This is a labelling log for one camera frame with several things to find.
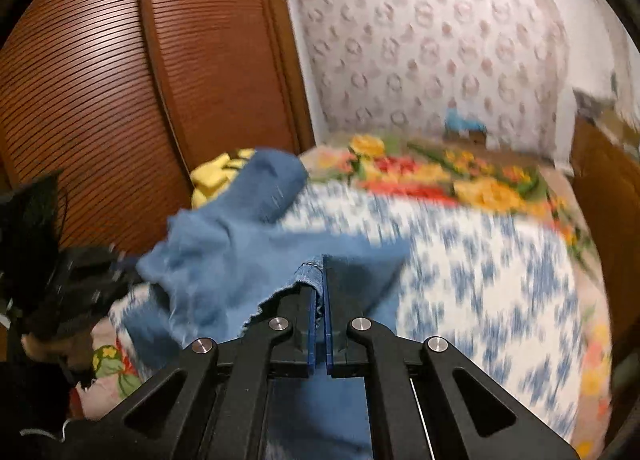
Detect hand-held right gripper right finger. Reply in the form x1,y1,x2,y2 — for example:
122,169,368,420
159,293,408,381
322,255,582,460

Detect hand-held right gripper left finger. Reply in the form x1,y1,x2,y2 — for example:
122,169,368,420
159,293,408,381
64,285,321,460

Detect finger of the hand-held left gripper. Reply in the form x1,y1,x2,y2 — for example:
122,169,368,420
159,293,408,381
56,245,143,323

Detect blue denim pants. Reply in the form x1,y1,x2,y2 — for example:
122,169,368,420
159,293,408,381
122,149,413,460

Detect person's left forearm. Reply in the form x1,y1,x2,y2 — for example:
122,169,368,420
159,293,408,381
0,335,96,460

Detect yellow plush toy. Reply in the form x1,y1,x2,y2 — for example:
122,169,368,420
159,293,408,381
191,149,257,208

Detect brown louvered wooden wardrobe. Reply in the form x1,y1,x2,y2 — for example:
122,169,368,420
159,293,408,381
0,0,316,265

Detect orange flowered blanket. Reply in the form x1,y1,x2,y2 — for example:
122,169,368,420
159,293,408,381
70,132,615,446

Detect cardboard box with blue contents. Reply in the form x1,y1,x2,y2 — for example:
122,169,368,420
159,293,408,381
444,108,488,145

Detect brown wooden cabinet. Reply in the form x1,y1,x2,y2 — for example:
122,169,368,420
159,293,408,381
570,114,640,371

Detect patterned wall cloth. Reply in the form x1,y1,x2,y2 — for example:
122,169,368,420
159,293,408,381
287,0,571,163

